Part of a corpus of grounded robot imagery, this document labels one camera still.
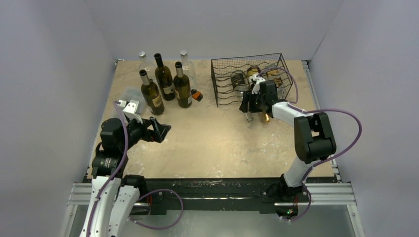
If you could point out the clear slim bottle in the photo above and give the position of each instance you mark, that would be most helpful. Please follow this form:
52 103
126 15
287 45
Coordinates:
239 83

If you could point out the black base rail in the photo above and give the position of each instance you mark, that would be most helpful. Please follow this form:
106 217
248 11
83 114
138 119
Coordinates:
266 195

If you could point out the dark green wine bottle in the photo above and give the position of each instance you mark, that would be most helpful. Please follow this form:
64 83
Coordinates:
164 78

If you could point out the green bottle silver cap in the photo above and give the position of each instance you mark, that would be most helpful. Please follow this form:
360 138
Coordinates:
151 94

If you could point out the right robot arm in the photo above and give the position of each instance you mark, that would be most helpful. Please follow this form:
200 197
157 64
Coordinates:
314 140

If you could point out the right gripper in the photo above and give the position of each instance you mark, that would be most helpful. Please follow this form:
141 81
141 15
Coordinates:
253 99

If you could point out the clear plastic organizer box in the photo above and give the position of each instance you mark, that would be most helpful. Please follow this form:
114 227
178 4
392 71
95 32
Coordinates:
133 93

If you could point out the orange hex key set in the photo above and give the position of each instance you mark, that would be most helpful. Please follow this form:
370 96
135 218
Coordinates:
197 95

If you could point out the clear glass bottle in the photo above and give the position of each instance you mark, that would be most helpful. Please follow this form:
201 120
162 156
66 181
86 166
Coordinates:
188 68
147 65

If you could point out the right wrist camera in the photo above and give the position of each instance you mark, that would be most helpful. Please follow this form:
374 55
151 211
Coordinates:
256 81

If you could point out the black wire wine rack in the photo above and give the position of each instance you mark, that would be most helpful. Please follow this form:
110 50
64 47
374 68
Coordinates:
222 68

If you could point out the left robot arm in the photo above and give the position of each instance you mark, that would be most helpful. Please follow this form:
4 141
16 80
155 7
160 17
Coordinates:
112 194

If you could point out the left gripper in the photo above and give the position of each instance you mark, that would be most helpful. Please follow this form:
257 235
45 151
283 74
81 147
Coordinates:
156 134

